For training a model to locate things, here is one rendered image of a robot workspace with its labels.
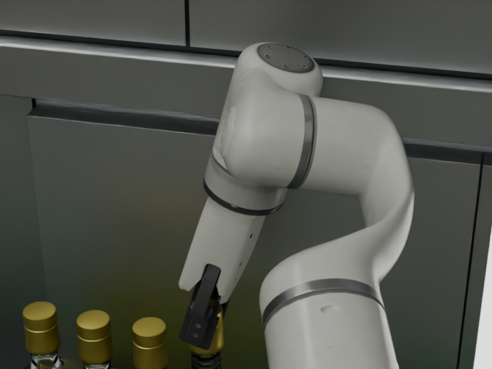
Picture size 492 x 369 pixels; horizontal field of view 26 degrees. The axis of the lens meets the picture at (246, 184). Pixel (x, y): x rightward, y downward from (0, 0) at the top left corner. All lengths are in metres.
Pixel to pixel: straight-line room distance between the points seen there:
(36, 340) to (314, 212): 0.31
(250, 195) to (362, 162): 0.13
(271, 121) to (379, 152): 0.09
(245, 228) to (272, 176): 0.12
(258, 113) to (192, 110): 0.28
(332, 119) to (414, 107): 0.22
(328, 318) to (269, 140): 0.17
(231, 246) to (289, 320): 0.24
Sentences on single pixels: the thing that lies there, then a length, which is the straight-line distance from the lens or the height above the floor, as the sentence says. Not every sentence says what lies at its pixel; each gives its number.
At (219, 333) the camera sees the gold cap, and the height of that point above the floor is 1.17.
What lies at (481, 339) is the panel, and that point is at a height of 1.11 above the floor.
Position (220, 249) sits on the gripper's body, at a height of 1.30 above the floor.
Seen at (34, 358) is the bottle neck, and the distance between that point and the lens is 1.13.
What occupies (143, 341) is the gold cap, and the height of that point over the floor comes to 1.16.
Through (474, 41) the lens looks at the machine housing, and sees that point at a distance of 1.02.
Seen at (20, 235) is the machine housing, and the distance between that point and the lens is 1.26.
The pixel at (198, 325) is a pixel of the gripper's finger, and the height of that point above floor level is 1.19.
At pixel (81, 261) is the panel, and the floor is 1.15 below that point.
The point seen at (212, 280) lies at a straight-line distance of 0.95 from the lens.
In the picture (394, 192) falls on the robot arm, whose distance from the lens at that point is 0.80.
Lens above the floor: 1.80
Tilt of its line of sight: 29 degrees down
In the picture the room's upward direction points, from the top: straight up
